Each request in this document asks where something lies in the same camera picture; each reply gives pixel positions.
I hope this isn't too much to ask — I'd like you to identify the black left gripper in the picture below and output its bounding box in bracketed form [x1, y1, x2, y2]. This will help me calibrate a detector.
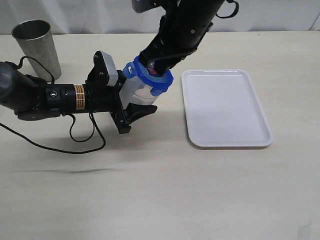
[85, 51, 158, 134]

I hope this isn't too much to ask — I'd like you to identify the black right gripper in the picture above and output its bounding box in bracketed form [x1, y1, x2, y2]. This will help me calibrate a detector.
[139, 33, 200, 75]

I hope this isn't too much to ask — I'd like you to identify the blue plastic lid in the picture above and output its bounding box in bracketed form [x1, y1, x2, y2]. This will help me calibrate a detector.
[122, 56, 174, 97]

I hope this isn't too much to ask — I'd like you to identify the clear plastic container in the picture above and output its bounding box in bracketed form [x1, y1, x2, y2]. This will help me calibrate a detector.
[116, 70, 157, 125]

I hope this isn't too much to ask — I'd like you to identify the stainless steel cup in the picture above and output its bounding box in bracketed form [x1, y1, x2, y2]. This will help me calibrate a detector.
[11, 19, 62, 82]

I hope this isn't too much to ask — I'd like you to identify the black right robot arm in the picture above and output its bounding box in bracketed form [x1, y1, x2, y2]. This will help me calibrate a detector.
[139, 0, 224, 76]

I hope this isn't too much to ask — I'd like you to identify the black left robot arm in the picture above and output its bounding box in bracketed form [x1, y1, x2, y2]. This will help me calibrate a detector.
[0, 51, 158, 134]

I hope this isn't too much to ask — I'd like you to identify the white rectangular tray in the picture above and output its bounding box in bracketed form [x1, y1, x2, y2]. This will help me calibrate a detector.
[181, 69, 274, 149]

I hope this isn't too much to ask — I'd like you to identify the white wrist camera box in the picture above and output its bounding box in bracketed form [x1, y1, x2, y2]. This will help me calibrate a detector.
[95, 51, 119, 87]

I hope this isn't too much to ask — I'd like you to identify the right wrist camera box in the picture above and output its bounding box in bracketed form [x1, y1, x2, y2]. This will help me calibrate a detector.
[131, 0, 157, 14]

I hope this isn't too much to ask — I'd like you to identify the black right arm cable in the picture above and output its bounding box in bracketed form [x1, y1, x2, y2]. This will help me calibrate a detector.
[214, 0, 240, 19]

